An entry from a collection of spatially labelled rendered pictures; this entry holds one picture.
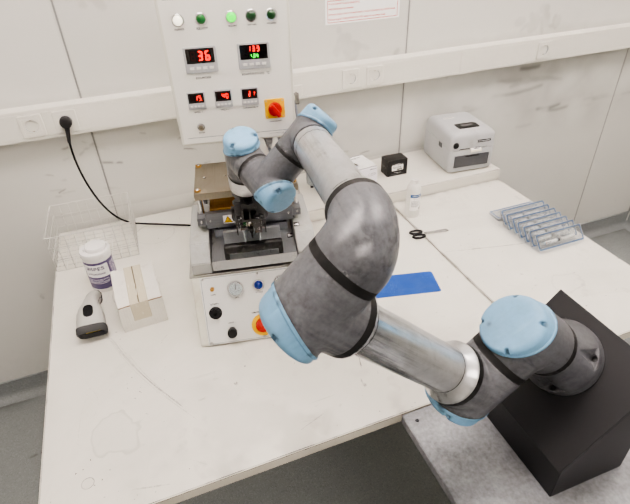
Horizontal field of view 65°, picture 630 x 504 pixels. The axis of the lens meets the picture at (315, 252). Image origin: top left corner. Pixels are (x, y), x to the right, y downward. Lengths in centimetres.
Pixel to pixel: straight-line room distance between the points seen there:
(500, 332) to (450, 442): 35
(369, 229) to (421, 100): 163
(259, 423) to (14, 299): 131
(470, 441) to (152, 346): 83
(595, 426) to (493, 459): 22
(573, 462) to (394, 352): 46
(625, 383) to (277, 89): 107
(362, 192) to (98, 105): 128
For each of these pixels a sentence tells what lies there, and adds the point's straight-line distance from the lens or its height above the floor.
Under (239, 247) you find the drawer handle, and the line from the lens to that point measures 127.
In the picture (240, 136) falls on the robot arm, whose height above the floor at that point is 133.
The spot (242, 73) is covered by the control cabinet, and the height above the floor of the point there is 134.
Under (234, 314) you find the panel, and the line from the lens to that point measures 135.
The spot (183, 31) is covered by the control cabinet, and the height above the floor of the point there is 145.
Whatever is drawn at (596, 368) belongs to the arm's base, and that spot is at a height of 99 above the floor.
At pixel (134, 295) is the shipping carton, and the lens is 147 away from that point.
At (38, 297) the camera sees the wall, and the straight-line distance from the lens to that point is 223.
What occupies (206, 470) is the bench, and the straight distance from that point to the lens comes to 116.
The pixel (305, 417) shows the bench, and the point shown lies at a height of 75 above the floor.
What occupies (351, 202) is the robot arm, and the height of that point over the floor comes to 139.
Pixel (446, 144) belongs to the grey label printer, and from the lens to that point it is 207.
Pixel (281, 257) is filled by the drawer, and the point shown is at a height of 96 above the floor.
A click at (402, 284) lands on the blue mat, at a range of 154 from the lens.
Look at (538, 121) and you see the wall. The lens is 270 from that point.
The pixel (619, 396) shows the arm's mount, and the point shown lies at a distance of 109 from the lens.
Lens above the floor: 172
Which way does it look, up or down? 35 degrees down
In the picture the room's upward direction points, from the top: 2 degrees counter-clockwise
